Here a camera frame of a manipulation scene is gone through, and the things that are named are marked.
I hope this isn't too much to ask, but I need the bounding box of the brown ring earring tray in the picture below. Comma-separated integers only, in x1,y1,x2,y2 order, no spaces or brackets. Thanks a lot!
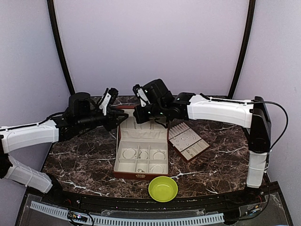
169,122,210,162

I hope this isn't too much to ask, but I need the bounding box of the silver wrap bangle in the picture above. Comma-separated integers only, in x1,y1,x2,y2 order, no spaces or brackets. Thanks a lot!
149,164,164,174

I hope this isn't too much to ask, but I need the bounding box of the brown wooden jewelry box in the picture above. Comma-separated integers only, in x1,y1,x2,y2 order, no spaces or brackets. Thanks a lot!
113,105,169,180

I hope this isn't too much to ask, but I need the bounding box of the silver beaded bangle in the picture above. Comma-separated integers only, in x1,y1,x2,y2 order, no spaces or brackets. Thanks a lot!
152,150,166,160

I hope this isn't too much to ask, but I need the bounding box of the green bowl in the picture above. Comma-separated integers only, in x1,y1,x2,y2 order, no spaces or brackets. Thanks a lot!
148,176,178,202

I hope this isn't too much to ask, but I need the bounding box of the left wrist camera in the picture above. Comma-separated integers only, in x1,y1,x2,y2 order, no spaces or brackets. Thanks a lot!
96,88,119,116

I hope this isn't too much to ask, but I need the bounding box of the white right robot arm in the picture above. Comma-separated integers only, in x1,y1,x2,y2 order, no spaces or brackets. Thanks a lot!
133,79,275,204

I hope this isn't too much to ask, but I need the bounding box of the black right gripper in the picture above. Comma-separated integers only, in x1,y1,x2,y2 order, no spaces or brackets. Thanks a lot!
134,102,166,123

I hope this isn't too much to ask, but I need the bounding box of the black frame post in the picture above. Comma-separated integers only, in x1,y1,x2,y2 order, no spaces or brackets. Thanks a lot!
227,0,256,99
47,0,75,95

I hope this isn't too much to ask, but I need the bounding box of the black right frame post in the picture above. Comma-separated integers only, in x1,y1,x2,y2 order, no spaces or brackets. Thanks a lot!
227,0,256,99

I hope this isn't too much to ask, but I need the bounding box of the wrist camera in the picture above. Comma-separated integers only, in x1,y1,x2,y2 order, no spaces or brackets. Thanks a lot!
133,84,150,107
96,88,119,116

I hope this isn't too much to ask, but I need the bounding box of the white slotted cable duct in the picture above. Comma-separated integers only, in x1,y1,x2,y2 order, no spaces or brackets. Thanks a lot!
30,201,224,226

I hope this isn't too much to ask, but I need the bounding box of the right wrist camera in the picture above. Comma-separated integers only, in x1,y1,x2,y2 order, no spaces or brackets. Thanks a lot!
133,84,150,107

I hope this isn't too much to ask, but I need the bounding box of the silver chain cuff bracelet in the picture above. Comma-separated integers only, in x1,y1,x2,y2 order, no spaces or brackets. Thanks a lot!
122,148,138,160

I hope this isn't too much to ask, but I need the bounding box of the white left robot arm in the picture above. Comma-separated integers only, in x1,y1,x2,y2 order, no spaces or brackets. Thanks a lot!
0,88,128,205

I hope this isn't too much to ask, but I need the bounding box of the black left frame post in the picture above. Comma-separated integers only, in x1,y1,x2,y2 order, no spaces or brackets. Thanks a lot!
47,0,75,95

